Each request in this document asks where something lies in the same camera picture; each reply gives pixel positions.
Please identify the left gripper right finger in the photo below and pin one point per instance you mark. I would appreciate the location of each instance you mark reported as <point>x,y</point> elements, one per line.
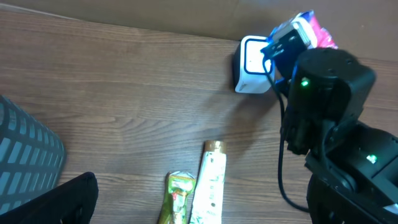
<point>333,204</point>

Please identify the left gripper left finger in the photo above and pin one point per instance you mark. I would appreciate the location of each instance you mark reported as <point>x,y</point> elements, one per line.
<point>69,203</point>

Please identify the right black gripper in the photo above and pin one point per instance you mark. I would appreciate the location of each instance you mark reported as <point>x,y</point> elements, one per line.
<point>288,41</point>

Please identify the purple pad package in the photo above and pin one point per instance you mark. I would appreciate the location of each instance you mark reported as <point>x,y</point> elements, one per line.
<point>317,29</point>

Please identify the green yellow snack pouch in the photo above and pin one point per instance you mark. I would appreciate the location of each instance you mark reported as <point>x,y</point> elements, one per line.
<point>178,186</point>

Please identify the white tube gold cap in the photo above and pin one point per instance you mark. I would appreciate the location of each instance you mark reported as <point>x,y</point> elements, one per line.
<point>207,205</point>

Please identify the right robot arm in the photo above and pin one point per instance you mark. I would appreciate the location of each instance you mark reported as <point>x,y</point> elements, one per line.
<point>322,94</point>

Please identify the white barcode scanner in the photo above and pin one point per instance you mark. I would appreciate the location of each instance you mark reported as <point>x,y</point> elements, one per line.
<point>249,69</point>

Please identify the grey plastic shopping basket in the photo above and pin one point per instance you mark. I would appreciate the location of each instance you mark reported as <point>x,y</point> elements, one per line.
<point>32,157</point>

